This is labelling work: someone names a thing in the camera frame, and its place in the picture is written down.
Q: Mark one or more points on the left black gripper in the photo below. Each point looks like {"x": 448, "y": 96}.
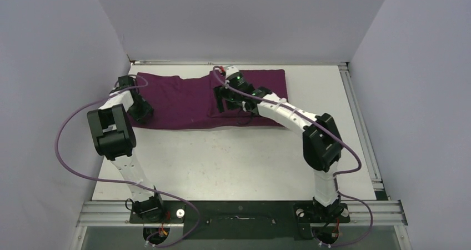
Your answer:
{"x": 146, "y": 110}

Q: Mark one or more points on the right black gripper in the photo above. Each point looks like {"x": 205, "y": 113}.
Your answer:
{"x": 222, "y": 93}

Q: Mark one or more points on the purple cloth wrap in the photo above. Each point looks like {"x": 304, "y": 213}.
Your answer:
{"x": 189, "y": 104}

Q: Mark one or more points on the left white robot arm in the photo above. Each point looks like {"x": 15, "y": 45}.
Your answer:
{"x": 114, "y": 138}

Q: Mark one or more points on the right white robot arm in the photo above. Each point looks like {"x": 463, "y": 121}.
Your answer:
{"x": 320, "y": 137}

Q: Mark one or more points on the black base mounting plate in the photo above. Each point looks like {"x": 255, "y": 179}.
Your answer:
{"x": 239, "y": 219}

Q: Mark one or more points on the aluminium frame rail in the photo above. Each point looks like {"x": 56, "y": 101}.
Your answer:
{"x": 114, "y": 214}

